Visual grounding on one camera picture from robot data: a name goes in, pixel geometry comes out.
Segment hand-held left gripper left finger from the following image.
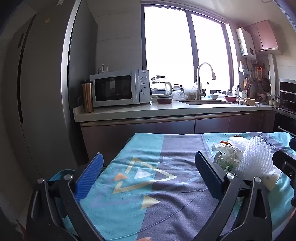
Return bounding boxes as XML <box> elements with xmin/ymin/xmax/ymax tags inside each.
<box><xmin>26</xmin><ymin>152</ymin><xmax>104</xmax><ymax>241</ymax></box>

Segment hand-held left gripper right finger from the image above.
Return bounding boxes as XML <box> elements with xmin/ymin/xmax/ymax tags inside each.
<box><xmin>195</xmin><ymin>151</ymin><xmax>273</xmax><ymax>241</ymax></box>

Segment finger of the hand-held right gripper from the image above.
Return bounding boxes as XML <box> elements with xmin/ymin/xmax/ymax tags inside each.
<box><xmin>272</xmin><ymin>150</ymin><xmax>296</xmax><ymax>186</ymax></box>

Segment green label plastic bottle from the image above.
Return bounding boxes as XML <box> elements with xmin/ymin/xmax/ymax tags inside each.
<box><xmin>213</xmin><ymin>153</ymin><xmax>240</xmax><ymax>172</ymax></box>

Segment large white tissue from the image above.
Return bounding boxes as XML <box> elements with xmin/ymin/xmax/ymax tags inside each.
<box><xmin>211</xmin><ymin>142</ymin><xmax>244</xmax><ymax>161</ymax></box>

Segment white foam fruit net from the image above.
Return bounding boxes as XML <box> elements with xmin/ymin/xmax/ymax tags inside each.
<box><xmin>235</xmin><ymin>136</ymin><xmax>278</xmax><ymax>179</ymax></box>

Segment small white tissue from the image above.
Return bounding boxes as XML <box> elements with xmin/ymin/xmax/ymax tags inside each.
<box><xmin>228</xmin><ymin>136</ymin><xmax>248</xmax><ymax>149</ymax></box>

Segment printed teal blanket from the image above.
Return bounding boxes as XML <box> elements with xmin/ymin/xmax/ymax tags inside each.
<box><xmin>50</xmin><ymin>132</ymin><xmax>296</xmax><ymax>241</ymax></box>

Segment kitchen sink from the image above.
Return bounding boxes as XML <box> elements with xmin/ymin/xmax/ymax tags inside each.
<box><xmin>180</xmin><ymin>99</ymin><xmax>237</xmax><ymax>105</ymax></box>

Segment black steel oven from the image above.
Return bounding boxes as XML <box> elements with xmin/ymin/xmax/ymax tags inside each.
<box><xmin>273</xmin><ymin>78</ymin><xmax>296</xmax><ymax>112</ymax></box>

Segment cream ceramic dish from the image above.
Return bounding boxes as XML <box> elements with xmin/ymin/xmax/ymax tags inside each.
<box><xmin>239</xmin><ymin>97</ymin><xmax>258</xmax><ymax>106</ymax></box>

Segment kitchen counter with cabinets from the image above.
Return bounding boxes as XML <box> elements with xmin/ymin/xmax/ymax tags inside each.
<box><xmin>73</xmin><ymin>99</ymin><xmax>278</xmax><ymax>168</ymax></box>

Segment copper travel tumbler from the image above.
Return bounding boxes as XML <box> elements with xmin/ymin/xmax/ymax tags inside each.
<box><xmin>80</xmin><ymin>80</ymin><xmax>94</xmax><ymax>113</ymax></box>

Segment clear plastic bag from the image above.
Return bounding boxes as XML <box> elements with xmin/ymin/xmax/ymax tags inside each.
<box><xmin>172</xmin><ymin>89</ymin><xmax>188</xmax><ymax>100</ymax></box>

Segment dark red bowl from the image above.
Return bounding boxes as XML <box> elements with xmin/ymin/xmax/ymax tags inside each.
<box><xmin>156</xmin><ymin>95</ymin><xmax>174</xmax><ymax>104</ymax></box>

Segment hanging kitchen utensils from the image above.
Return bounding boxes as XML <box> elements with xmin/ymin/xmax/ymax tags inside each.
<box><xmin>239</xmin><ymin>60</ymin><xmax>271</xmax><ymax>93</ymax></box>

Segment steel kitchen faucet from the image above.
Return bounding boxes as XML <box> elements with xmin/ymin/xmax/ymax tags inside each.
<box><xmin>196</xmin><ymin>62</ymin><xmax>216</xmax><ymax>100</ymax></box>

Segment white microwave oven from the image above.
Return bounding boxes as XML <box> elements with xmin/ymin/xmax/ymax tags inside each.
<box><xmin>89</xmin><ymin>69</ymin><xmax>151</xmax><ymax>107</ymax></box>

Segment grey refrigerator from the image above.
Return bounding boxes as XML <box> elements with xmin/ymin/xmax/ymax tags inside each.
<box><xmin>0</xmin><ymin>0</ymin><xmax>99</xmax><ymax>186</ymax></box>

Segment glass electric kettle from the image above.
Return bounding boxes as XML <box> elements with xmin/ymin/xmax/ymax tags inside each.
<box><xmin>150</xmin><ymin>75</ymin><xmax>173</xmax><ymax>98</ymax></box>

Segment white water heater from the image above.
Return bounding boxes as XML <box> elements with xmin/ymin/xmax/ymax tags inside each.
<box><xmin>236</xmin><ymin>27</ymin><xmax>257</xmax><ymax>57</ymax></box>

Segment kitchen window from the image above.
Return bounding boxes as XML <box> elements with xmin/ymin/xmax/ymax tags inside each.
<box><xmin>140</xmin><ymin>1</ymin><xmax>237</xmax><ymax>93</ymax></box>

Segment pink wall cabinet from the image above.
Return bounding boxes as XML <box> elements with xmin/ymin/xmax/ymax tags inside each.
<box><xmin>245</xmin><ymin>20</ymin><xmax>279</xmax><ymax>53</ymax></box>

